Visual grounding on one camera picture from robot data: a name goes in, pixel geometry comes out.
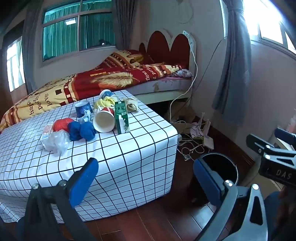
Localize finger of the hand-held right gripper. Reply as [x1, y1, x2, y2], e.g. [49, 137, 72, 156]
[275, 128, 296, 146]
[246, 134, 296, 161]

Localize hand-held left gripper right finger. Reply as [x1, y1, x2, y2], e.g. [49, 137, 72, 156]
[193, 158, 266, 241]

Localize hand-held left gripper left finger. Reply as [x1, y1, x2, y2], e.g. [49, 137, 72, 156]
[24, 158, 99, 241]

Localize black bucket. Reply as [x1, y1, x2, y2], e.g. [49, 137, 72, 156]
[194, 152, 239, 207]

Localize clear plastic bag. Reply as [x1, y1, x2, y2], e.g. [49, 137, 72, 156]
[40, 130, 71, 156]

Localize blue cloth ball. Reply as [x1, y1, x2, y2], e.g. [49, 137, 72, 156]
[80, 122, 97, 140]
[68, 122, 82, 141]

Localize red cloth ball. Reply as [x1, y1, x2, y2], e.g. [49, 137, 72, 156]
[52, 118, 74, 132]

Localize red and white paper cup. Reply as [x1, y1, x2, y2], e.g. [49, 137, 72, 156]
[92, 107, 116, 133]

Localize white packet red print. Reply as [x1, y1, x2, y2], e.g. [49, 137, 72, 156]
[41, 124, 55, 139]

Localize pale tissue wad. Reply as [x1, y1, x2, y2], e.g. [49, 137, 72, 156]
[77, 109, 93, 123]

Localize blue patterned paper cup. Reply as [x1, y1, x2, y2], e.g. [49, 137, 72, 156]
[75, 101, 93, 118]
[99, 89, 119, 102]

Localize green milk carton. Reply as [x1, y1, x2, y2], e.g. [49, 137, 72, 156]
[114, 101, 129, 134]

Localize yellow cloth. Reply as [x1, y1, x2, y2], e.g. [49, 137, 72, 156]
[94, 96, 117, 112]

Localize beige cloth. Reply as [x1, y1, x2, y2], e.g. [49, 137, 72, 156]
[121, 97, 139, 113]

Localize person's blue trouser leg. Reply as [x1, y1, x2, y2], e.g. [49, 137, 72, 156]
[262, 185, 296, 241]

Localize white router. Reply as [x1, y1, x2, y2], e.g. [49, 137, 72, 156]
[198, 112, 215, 149]

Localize pink bag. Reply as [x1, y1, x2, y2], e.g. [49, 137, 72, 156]
[190, 123, 204, 138]

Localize white checked tablecloth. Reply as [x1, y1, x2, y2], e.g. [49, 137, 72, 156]
[0, 89, 178, 224]

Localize cardboard box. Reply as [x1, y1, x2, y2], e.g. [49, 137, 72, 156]
[171, 104, 197, 137]

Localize grey curtain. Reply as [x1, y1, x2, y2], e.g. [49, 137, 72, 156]
[22, 0, 44, 93]
[113, 0, 139, 50]
[211, 0, 255, 126]

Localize red yellow printed blanket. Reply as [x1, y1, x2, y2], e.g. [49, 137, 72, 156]
[0, 50, 188, 130]

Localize floral pillow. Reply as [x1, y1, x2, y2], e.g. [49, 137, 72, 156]
[170, 69, 193, 78]

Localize pale mattress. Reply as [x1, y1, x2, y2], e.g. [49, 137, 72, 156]
[126, 76, 193, 95]

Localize dark wooden wardrobe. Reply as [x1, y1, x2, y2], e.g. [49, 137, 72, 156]
[0, 30, 8, 121]

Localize narrow bright window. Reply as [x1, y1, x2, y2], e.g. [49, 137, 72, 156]
[6, 36, 26, 91]

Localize green window curtain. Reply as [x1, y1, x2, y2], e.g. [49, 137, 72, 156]
[44, 7, 115, 58]

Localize large sliding window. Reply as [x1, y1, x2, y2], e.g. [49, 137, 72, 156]
[42, 0, 116, 62]

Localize tangled white cables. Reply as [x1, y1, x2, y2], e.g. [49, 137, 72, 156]
[178, 132, 208, 161]

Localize white power cable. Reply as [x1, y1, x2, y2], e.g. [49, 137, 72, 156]
[169, 43, 199, 122]

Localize bright window grey frame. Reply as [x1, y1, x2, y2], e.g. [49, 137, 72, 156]
[250, 0, 296, 52]

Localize white bed frame red headboard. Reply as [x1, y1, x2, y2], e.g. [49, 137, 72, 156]
[129, 29, 197, 105]

